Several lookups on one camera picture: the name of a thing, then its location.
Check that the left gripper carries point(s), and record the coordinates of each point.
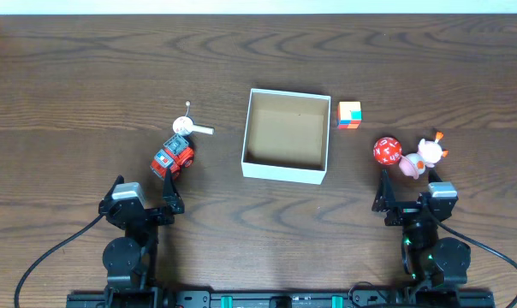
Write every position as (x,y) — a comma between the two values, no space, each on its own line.
(149,213)

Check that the multicoloured puzzle cube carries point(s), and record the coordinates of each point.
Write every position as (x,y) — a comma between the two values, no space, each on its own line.
(349,115)

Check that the pig face rattle drum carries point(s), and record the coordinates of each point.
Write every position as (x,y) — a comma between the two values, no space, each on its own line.
(184,125)

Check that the red ball with letters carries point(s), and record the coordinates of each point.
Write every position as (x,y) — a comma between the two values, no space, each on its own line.
(387,151)

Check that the red toy truck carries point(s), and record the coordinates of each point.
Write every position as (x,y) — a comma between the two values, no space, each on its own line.
(175,155)

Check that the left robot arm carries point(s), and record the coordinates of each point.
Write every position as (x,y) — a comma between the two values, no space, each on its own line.
(130,260)

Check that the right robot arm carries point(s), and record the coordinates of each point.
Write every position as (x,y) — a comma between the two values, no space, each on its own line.
(438,266)

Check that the pink pig toy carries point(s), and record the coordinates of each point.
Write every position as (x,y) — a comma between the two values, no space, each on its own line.
(428,154)

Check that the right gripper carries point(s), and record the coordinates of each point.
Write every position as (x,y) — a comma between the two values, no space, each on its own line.
(384,203)

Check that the white cardboard box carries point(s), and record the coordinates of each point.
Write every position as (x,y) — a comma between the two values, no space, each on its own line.
(286,136)

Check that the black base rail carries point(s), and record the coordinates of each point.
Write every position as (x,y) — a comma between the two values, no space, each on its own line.
(358,297)

